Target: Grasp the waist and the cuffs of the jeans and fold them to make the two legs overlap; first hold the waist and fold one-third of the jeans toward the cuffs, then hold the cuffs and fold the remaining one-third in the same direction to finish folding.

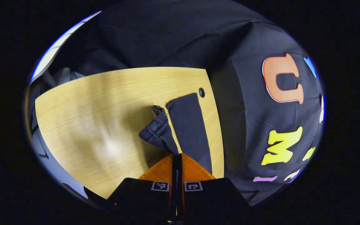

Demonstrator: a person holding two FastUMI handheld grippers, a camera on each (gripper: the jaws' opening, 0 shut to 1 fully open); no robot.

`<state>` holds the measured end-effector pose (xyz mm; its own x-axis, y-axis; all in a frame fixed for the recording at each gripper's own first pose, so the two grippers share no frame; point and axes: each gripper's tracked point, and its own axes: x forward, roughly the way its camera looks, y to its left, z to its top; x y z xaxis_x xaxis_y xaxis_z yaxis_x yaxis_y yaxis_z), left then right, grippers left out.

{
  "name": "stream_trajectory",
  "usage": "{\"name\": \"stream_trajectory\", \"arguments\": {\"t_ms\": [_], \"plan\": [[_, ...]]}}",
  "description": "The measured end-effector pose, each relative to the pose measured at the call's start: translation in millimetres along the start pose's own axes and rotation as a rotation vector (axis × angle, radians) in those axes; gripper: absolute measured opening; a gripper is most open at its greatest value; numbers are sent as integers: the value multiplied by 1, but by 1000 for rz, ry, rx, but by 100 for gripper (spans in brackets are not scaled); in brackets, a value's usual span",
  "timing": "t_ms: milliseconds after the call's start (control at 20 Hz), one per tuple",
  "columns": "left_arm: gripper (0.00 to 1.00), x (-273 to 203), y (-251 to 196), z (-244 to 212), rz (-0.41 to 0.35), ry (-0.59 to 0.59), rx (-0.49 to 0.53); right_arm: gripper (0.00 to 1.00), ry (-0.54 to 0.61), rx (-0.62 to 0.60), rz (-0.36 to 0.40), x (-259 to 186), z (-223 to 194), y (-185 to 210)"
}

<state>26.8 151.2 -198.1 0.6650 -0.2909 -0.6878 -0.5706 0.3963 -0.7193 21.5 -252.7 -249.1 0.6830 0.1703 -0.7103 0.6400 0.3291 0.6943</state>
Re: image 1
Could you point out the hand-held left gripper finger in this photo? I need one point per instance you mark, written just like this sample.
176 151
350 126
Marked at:
180 187
174 187

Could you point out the dark blue jeans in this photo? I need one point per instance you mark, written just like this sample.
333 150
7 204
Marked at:
187 125

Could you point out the black backdrop cloth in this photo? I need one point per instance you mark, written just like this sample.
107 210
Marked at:
236 109

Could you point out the round black table grommet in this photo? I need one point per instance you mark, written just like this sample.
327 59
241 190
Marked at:
202 92

